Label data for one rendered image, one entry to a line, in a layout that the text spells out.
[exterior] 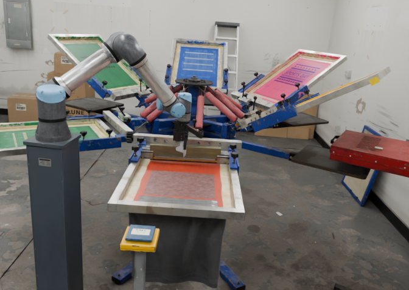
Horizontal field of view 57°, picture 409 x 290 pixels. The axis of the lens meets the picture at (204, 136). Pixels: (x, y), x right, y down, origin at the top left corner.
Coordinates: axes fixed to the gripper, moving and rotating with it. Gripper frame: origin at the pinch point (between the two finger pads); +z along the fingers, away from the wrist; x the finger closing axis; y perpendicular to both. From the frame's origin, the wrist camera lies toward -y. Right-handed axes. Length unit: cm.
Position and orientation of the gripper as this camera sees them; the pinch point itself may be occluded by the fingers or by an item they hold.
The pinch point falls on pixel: (185, 154)
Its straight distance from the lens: 217.4
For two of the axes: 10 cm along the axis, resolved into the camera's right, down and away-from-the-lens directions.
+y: -10.0, -0.8, -0.1
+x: -0.1, 2.9, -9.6
